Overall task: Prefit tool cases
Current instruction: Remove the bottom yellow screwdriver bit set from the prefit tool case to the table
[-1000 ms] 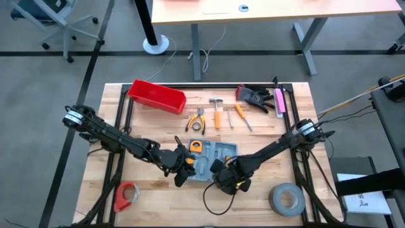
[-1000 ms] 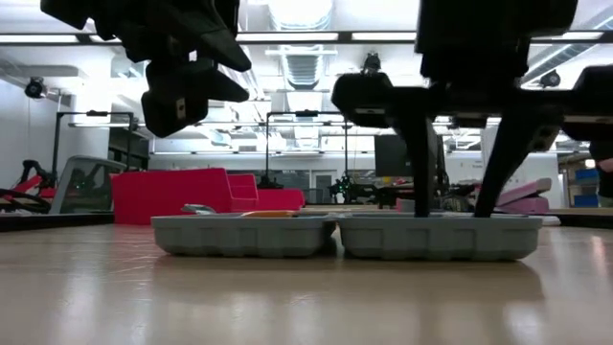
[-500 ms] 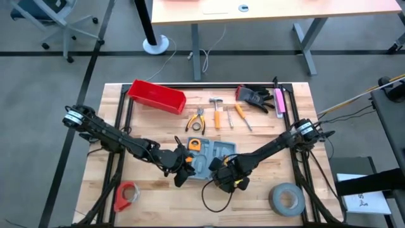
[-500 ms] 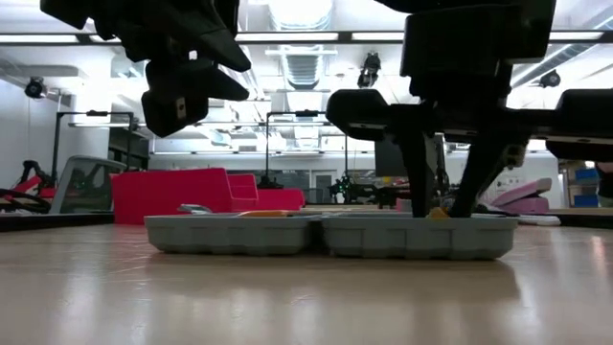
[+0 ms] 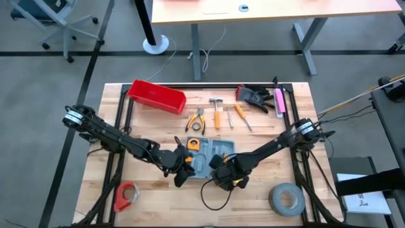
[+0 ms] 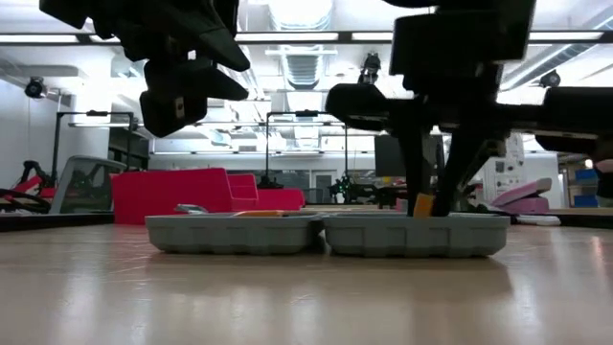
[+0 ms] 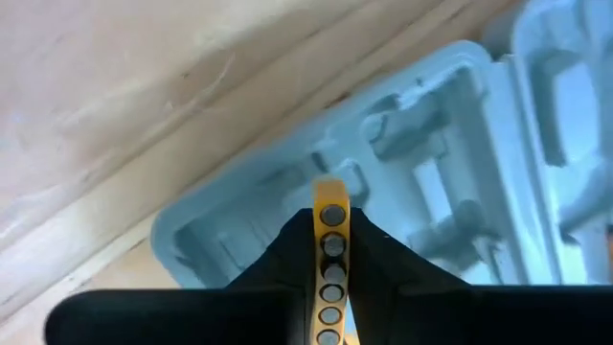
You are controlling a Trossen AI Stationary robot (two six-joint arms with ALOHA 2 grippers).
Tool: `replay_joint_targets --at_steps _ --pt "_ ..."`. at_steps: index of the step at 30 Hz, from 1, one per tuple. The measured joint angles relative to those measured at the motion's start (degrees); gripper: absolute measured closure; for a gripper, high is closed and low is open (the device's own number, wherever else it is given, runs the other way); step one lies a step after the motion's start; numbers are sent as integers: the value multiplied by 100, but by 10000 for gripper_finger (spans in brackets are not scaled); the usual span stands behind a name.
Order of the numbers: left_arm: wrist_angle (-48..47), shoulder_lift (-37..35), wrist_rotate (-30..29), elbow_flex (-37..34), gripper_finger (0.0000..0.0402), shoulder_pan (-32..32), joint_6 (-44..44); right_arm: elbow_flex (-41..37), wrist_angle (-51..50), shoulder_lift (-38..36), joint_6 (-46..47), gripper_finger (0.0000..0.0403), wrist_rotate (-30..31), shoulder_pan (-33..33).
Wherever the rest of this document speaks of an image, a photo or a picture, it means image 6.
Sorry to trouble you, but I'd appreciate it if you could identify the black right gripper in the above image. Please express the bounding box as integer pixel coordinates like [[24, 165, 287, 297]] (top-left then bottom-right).
[[325, 13, 613, 218]]

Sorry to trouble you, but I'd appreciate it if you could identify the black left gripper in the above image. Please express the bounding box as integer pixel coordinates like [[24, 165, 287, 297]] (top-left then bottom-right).
[[40, 0, 252, 139]]

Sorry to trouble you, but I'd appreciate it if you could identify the yellow torx bit holder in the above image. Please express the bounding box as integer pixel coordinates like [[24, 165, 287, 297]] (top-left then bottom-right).
[[412, 193, 436, 219]]

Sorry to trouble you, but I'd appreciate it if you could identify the yellow tape measure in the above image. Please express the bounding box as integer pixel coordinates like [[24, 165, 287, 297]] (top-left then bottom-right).
[[233, 209, 289, 219]]

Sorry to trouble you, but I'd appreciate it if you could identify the grey plastic tool case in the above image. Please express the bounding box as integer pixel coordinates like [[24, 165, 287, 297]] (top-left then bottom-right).
[[145, 203, 511, 259]]

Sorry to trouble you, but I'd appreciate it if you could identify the black computer monitor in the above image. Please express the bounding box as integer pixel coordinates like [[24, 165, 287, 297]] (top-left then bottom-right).
[[375, 134, 446, 178]]

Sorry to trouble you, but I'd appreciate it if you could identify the white pillar with posters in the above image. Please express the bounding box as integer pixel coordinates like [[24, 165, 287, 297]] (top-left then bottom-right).
[[481, 133, 528, 205]]

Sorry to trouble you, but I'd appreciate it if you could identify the black robot with green light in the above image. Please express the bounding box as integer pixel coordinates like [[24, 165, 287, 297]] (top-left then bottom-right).
[[329, 174, 365, 203]]

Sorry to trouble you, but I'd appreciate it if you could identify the black ceiling spotlight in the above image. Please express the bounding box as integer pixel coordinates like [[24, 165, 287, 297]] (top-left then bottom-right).
[[24, 76, 48, 101], [539, 69, 562, 90]]

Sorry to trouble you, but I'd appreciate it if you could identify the black round stand base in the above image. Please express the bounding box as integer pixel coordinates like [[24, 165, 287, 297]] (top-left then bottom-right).
[[257, 174, 284, 190]]

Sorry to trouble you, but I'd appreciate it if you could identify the black overhead rig bar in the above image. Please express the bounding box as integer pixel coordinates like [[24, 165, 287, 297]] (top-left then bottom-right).
[[0, 30, 613, 47]]

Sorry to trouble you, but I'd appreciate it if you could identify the red plastic bin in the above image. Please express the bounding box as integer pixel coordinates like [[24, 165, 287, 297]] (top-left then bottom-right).
[[110, 167, 307, 226]]

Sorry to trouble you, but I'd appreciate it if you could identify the silver ceiling air duct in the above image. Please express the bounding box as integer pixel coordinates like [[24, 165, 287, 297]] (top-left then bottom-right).
[[265, 0, 339, 92]]

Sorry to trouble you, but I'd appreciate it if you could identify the black background rig frame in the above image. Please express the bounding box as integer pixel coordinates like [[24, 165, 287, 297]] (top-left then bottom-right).
[[51, 109, 138, 186], [264, 109, 350, 191]]

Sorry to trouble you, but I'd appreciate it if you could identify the black overhead camera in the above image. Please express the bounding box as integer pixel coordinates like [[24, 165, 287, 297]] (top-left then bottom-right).
[[358, 51, 383, 86]]

